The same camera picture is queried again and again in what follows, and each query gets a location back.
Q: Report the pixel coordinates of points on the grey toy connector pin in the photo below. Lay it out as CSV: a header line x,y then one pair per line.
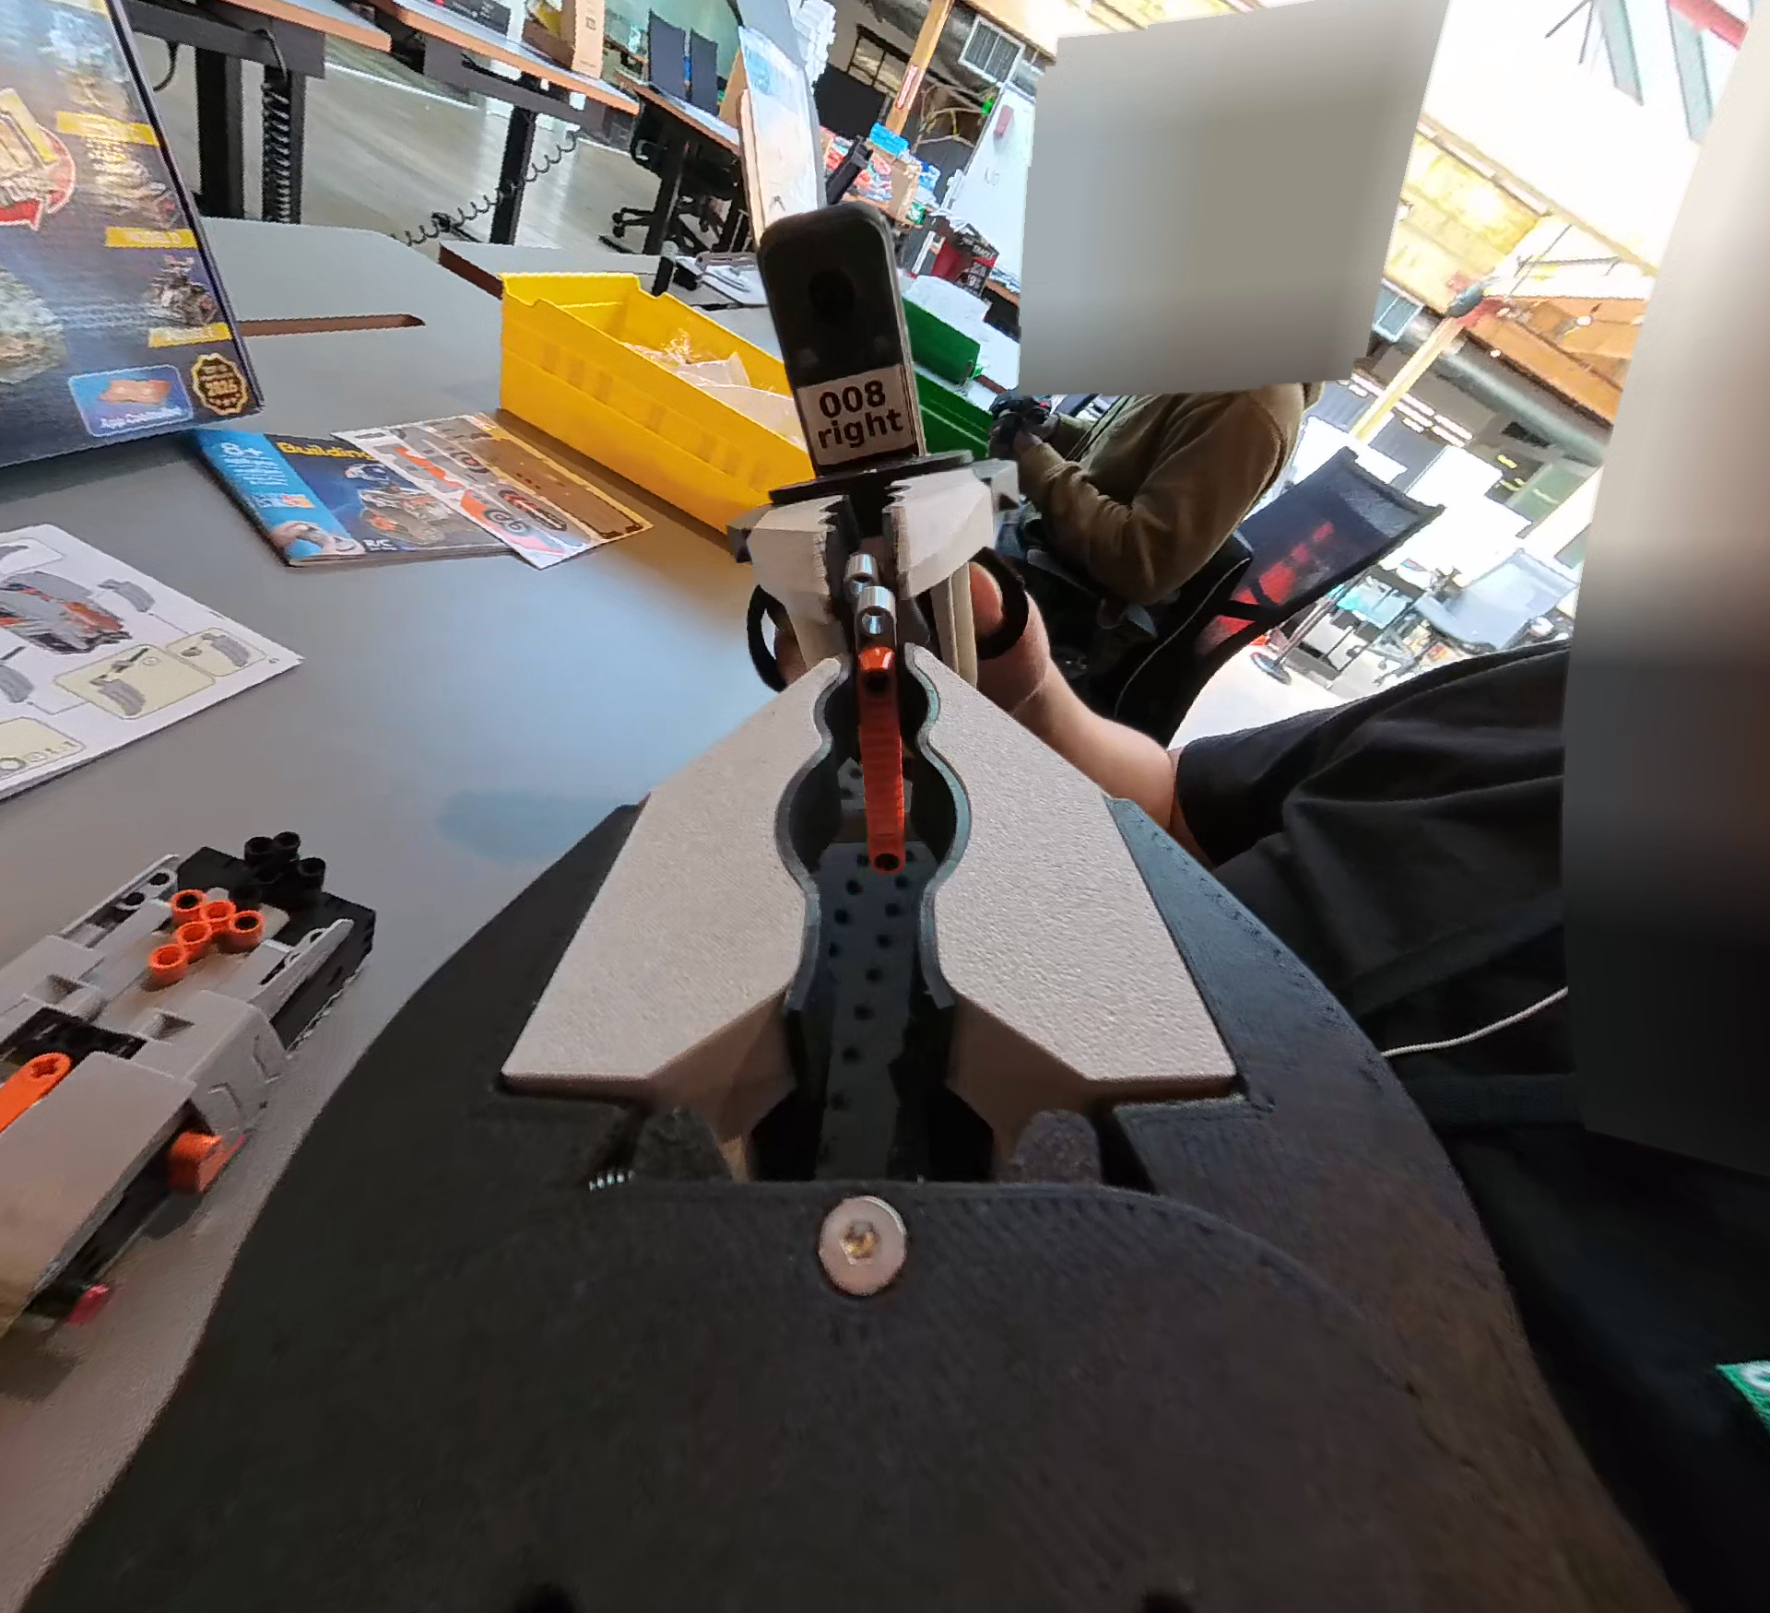
x,y
871,604

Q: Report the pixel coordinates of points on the white display board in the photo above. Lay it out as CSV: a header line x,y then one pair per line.
x,y
782,127

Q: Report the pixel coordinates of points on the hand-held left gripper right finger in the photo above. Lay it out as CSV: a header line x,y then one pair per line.
x,y
1066,950

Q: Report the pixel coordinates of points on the sticker sheet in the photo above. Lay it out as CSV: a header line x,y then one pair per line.
x,y
525,493

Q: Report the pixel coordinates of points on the robot building kit box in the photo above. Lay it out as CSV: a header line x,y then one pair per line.
x,y
98,203

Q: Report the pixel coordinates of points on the black mesh office chair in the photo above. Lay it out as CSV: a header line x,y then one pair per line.
x,y
1314,549

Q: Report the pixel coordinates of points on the person's black top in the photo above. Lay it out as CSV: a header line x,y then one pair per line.
x,y
1591,1296

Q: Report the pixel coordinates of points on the grey and black toy assembly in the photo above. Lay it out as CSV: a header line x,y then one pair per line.
x,y
153,1032

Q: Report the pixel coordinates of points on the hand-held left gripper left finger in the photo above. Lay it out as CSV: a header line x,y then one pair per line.
x,y
665,935

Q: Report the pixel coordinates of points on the green plastic bin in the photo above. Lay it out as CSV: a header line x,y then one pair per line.
x,y
947,376

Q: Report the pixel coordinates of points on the wooden background desk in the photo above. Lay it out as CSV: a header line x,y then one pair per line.
x,y
471,51
235,10

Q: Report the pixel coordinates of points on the white illustrated instruction sheet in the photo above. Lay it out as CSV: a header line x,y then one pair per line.
x,y
126,658

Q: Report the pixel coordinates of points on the cardboard box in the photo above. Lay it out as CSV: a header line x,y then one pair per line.
x,y
570,17

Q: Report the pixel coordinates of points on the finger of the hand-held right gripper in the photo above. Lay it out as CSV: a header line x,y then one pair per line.
x,y
789,541
947,528

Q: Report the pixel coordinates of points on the clear plastic bags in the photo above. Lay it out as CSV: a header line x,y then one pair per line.
x,y
720,376

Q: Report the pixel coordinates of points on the person's right hand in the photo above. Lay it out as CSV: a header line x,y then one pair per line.
x,y
1079,742

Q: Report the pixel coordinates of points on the grey desk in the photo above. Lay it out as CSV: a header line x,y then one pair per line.
x,y
484,701

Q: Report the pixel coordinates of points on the orange toy building beam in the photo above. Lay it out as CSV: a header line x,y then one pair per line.
x,y
882,757

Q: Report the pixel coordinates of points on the yellow plastic bin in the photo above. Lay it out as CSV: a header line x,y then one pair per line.
x,y
609,396

